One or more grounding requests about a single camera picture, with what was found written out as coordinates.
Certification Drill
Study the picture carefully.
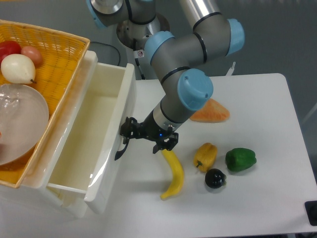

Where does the green bell pepper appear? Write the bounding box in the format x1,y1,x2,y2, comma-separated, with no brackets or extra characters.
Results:
225,148,257,172

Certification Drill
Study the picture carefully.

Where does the clear plastic wrap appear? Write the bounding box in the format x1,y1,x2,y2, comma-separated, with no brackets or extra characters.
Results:
0,84,20,122

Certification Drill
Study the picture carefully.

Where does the black device at edge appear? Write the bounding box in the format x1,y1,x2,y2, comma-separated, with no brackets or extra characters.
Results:
305,201,317,226

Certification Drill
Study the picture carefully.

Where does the yellow bell pepper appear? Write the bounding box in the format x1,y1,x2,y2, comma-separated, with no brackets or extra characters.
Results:
193,143,217,173

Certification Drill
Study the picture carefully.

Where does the white pear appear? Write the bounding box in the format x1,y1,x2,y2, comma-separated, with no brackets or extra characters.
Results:
0,54,36,84

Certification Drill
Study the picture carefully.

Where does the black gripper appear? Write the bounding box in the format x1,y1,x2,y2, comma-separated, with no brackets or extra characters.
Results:
119,113,178,154

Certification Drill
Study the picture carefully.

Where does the white drawer cabinet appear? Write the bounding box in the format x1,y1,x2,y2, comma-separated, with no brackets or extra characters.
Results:
0,50,99,238

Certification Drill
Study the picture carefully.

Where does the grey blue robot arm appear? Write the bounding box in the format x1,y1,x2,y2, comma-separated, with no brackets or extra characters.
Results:
86,0,245,153

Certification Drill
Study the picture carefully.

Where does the black cable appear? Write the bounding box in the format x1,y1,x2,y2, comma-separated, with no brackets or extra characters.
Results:
89,41,121,70

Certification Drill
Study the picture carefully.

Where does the white drawer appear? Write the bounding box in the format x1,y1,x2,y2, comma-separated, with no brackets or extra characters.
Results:
46,62,137,215
47,183,88,218

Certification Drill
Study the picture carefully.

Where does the orange triangular bread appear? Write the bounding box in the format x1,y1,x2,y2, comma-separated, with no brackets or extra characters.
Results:
190,99,230,123

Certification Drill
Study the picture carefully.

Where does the pink peach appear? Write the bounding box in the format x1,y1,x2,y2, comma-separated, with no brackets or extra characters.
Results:
21,46,43,66

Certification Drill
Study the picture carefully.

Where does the yellow woven basket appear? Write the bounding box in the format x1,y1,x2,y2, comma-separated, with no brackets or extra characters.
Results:
0,20,90,188

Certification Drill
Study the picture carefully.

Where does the red apple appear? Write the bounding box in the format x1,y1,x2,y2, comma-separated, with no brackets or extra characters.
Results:
0,41,21,62

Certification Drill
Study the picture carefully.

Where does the black round eggplant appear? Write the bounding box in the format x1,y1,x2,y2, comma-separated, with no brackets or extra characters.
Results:
205,169,226,189

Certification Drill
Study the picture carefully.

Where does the yellow banana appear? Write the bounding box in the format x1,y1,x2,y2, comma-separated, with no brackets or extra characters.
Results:
160,150,184,200

